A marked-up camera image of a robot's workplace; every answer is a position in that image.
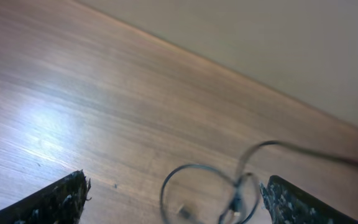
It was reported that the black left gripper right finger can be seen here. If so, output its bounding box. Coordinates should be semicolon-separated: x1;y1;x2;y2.
260;175;358;224

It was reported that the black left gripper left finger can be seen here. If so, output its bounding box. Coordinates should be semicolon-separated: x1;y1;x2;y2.
0;170;91;224

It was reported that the black cable bundle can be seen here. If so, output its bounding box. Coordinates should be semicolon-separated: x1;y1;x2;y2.
159;139;358;224

